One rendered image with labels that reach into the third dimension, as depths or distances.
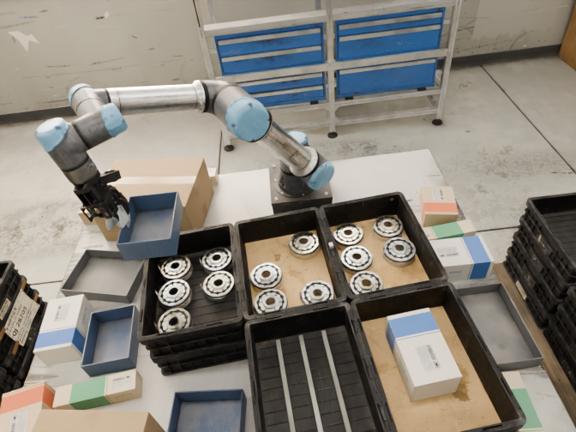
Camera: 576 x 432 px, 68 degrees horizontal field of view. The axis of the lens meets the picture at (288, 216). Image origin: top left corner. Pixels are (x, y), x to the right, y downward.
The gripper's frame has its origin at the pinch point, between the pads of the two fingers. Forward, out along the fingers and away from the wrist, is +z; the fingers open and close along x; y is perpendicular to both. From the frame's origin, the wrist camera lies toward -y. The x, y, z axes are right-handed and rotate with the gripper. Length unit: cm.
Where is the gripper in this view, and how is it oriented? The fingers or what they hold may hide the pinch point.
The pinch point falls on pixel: (125, 222)
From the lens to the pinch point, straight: 133.6
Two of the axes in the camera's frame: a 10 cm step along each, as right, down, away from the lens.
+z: 2.3, 6.9, 6.9
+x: 9.7, -1.9, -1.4
